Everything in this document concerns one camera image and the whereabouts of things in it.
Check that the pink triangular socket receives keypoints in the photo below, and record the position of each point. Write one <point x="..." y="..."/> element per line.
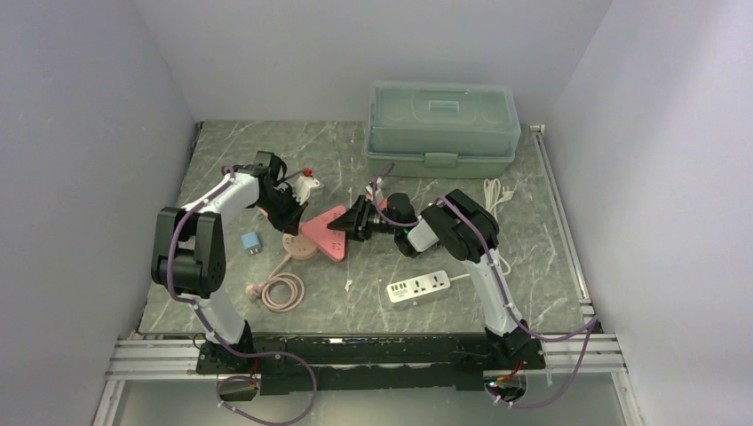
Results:
<point x="331" y="243"/>

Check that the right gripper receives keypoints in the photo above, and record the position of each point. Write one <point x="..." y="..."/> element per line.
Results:
<point x="355" y="222"/>

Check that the green plastic storage box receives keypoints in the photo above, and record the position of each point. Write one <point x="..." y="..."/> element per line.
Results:
<point x="441" y="130"/>

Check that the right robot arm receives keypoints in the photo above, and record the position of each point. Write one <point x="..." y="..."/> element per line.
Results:
<point x="469" y="234"/>

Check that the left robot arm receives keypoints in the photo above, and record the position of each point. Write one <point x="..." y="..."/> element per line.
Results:
<point x="189" y="252"/>

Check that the aluminium rail frame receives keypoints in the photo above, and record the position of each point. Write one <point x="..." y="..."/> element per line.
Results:
<point x="378" y="319"/>

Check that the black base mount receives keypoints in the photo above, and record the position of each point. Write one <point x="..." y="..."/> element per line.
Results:
<point x="360" y="362"/>

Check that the white power strip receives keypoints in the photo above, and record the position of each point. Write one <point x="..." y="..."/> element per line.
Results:
<point x="419" y="287"/>

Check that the blue charger cube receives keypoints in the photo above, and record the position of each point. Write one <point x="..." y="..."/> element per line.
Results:
<point x="251" y="243"/>

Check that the round pink socket hub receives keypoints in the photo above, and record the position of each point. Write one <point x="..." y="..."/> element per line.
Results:
<point x="298" y="247"/>

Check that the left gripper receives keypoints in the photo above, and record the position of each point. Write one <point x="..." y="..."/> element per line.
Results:
<point x="291" y="223"/>

